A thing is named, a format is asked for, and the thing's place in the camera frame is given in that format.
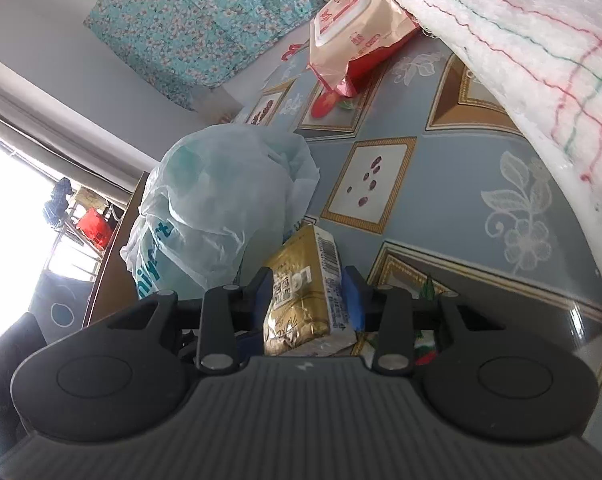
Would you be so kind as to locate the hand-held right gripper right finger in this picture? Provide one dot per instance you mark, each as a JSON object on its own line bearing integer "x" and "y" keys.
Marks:
{"x": 353, "y": 300}

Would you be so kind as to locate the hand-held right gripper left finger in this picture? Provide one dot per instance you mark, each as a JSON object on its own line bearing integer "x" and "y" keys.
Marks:
{"x": 261, "y": 292}

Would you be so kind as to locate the gold foil packet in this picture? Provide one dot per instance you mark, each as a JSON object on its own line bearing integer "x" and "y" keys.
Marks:
{"x": 296, "y": 285}

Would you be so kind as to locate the pale green plastic bag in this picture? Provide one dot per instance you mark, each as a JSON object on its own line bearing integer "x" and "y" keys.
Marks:
{"x": 221, "y": 200}

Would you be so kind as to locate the printed tablecloth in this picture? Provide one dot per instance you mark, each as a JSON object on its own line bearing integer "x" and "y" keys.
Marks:
{"x": 456, "y": 185}

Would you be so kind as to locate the red plastic bag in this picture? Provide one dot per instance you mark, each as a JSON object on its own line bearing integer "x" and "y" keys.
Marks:
{"x": 93, "y": 225}

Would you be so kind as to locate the grey circle-print cloth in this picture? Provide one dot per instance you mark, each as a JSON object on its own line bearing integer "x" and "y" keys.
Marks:
{"x": 56, "y": 305}

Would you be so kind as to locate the dark blue hanging clothes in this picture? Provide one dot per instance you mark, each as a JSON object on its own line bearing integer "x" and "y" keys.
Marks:
{"x": 56, "y": 202}

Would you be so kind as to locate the dark cloth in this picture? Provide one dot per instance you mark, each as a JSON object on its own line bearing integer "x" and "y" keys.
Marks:
{"x": 11, "y": 360}

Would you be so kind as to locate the red and white wipes packet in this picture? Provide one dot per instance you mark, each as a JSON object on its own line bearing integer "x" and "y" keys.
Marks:
{"x": 356, "y": 30}

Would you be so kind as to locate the teal floral cloth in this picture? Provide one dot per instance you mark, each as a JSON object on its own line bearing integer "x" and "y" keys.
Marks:
{"x": 196, "y": 25}

